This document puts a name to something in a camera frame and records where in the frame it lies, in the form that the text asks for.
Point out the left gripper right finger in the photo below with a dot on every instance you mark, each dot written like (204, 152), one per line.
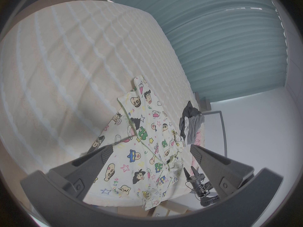
(220, 172)

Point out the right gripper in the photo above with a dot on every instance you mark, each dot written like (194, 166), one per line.
(196, 181)

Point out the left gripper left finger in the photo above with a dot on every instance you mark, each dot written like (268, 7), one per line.
(85, 171)

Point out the white printed pyjama top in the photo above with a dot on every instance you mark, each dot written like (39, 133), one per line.
(132, 155)

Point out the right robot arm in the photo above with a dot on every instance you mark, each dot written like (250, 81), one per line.
(206, 195)

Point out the pile of clothes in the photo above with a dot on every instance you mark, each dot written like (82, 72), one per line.
(193, 124)

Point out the bed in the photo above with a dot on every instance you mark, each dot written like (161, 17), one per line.
(59, 67)

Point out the pink garment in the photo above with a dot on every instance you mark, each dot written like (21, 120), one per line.
(198, 138)

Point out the small wooden drawer table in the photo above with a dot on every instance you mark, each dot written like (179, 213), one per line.
(176, 207)

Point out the grey bedside table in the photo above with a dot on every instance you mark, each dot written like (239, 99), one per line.
(202, 102)

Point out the blue-green curtain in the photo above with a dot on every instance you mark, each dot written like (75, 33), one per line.
(224, 63)
(177, 1)

